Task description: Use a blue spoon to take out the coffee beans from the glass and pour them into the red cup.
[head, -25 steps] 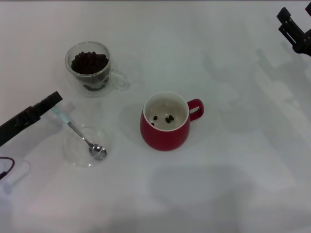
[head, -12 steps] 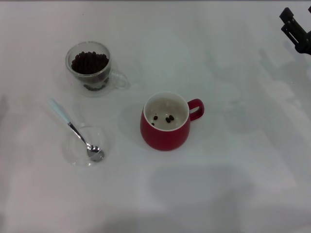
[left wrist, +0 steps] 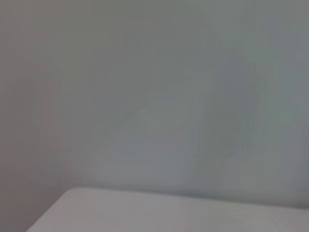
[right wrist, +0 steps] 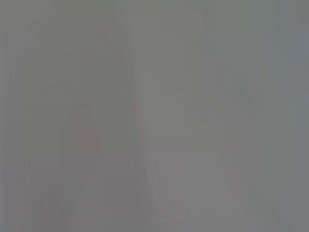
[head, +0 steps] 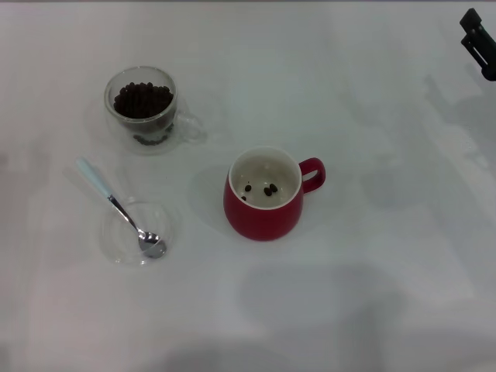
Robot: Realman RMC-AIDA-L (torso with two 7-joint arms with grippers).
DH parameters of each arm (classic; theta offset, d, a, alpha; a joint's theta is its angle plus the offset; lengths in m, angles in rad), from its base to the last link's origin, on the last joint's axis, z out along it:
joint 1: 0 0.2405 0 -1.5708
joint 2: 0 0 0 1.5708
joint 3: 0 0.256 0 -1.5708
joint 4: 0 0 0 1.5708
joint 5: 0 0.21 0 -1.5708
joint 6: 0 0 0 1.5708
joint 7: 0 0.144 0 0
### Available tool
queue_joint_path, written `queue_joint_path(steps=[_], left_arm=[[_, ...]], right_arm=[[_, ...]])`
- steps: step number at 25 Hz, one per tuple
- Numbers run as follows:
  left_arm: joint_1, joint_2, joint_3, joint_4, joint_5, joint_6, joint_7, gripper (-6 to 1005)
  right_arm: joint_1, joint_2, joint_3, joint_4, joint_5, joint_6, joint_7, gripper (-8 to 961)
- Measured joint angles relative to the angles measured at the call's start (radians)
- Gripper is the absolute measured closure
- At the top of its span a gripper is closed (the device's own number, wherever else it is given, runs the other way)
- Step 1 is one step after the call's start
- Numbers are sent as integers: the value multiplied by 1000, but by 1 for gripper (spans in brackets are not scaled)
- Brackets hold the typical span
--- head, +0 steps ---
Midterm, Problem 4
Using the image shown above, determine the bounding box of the red mug with white inside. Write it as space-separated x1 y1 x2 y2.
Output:
222 145 326 242

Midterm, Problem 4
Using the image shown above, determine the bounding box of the metal spoon with blue handle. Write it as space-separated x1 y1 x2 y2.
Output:
75 157 167 260

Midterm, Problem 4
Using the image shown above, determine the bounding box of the pile of coffee beans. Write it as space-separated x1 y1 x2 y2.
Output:
113 81 174 119

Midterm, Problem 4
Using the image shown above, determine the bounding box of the double-walled clear glass cup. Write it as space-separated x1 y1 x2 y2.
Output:
103 65 205 157

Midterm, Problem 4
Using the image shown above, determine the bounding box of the shallow clear glass dish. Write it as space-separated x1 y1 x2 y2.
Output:
99 197 181 267

